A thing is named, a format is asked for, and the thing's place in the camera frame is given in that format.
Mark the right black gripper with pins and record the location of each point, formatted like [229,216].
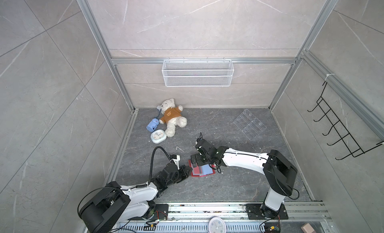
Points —
[197,157]

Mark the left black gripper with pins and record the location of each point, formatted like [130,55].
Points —
[183,169]

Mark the red leather card holder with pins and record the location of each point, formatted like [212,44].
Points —
[202,171]

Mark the clear acrylic card stand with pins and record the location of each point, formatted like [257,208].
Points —
[249,125]

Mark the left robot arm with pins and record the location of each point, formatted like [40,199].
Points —
[115,203]

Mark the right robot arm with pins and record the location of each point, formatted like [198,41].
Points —
[278,170]

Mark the light blue alarm clock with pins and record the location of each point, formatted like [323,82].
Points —
[158,136]

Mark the white teddy bear orange shirt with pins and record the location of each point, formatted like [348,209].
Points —
[172,117]

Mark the blue small bottle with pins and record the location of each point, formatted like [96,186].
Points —
[152,126]

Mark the white round clock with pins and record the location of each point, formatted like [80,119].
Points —
[217,225]

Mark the pink block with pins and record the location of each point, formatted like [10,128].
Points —
[307,228]

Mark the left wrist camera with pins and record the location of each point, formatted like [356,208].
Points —
[175,159]

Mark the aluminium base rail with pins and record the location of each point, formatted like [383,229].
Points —
[195,218]

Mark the white wire mesh basket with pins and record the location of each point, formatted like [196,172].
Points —
[195,73]

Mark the black wire hook rack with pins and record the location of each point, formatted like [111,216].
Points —
[338,127]

